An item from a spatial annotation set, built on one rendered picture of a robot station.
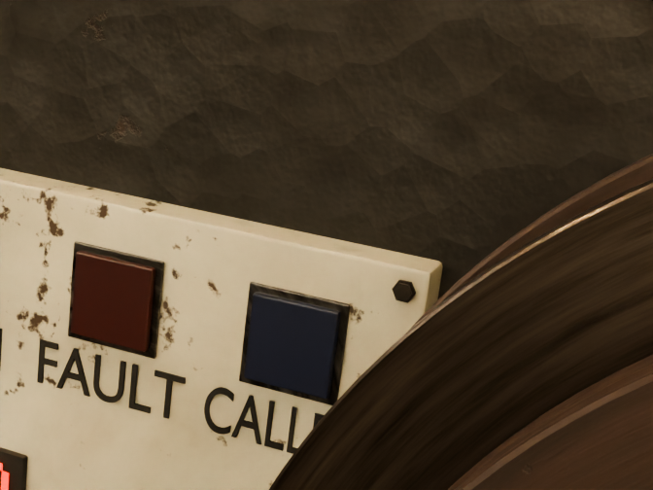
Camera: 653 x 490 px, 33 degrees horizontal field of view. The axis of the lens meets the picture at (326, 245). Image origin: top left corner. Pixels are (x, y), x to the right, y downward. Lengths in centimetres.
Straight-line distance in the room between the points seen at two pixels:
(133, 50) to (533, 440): 27
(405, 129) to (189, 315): 12
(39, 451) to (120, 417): 5
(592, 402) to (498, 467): 3
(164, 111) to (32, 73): 6
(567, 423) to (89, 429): 28
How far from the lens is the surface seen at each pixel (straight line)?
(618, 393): 24
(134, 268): 45
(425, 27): 41
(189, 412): 46
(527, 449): 25
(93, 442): 49
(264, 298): 42
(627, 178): 32
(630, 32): 40
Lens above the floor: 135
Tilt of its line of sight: 15 degrees down
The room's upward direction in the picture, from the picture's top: 7 degrees clockwise
